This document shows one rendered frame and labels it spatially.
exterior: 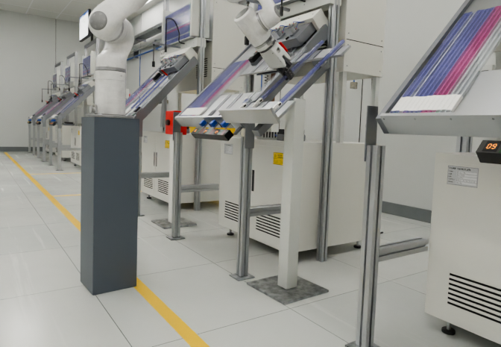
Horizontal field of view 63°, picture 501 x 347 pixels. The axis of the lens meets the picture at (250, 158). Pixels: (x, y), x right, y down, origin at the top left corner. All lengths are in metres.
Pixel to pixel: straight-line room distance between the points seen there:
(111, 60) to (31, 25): 8.90
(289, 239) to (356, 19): 1.25
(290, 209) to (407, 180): 2.00
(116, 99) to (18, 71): 8.75
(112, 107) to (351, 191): 1.34
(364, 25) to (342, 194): 0.92
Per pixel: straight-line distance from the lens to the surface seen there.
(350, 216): 2.37
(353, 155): 2.33
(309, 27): 2.19
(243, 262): 1.91
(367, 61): 2.42
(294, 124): 1.69
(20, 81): 10.43
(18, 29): 10.57
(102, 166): 1.69
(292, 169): 1.69
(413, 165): 3.56
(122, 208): 1.74
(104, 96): 1.73
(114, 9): 1.74
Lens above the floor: 0.67
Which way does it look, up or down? 4 degrees down
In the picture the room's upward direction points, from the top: 2 degrees clockwise
